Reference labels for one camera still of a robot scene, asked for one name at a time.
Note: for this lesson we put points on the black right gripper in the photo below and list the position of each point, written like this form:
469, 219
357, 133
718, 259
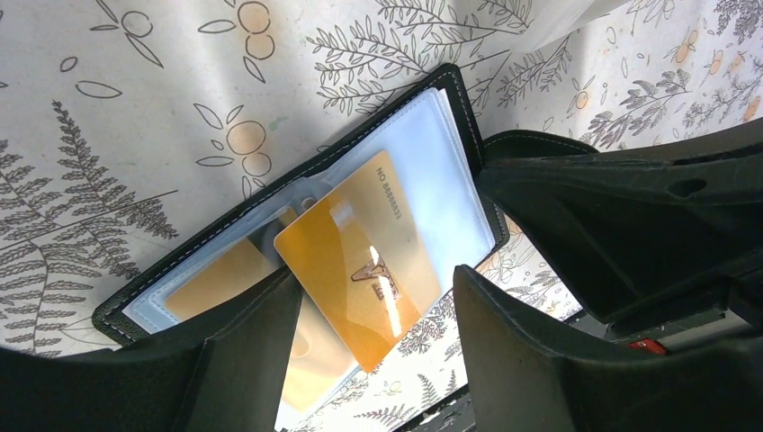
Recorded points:
627, 230

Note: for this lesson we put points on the gold VIP card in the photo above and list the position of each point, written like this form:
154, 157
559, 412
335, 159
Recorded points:
250, 261

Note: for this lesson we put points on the black leather card holder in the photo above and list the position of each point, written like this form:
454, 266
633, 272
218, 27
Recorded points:
434, 142

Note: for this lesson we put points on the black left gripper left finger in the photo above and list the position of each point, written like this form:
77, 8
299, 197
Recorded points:
149, 369

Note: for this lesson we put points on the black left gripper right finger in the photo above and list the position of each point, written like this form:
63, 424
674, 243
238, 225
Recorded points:
530, 372

